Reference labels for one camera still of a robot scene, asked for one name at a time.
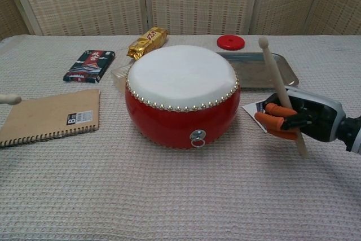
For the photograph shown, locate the photo postcard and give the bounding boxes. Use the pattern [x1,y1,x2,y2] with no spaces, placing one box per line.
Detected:
[241,101,268,134]

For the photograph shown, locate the clear toothpick box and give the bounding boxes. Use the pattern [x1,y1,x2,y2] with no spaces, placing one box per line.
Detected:
[111,65,132,89]

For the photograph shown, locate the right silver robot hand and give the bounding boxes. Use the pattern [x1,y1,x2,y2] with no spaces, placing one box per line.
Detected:
[254,85,346,142]

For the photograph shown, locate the kraft spiral notebook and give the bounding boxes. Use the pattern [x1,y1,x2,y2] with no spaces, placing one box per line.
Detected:
[0,89,101,148]

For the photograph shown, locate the beige woven tablecloth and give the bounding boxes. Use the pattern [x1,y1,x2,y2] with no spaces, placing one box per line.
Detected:
[0,34,361,241]

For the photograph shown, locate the wooden drumstick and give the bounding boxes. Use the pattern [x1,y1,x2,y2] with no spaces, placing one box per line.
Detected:
[0,94,23,104]
[258,37,309,158]

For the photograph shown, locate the red drum with white skin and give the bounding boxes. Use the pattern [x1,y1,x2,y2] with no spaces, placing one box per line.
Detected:
[125,45,242,151]

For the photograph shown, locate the gold foil snack pack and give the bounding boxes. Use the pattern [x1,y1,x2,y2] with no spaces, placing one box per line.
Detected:
[126,27,169,60]

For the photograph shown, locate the stainless steel tray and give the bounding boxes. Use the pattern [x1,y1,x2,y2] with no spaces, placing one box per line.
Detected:
[215,52,300,89]

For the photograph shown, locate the dark box with palace print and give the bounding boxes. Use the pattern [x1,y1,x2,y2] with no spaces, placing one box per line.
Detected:
[62,50,116,84]

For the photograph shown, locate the red plastic disc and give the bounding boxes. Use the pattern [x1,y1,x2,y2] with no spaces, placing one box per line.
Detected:
[216,34,245,51]

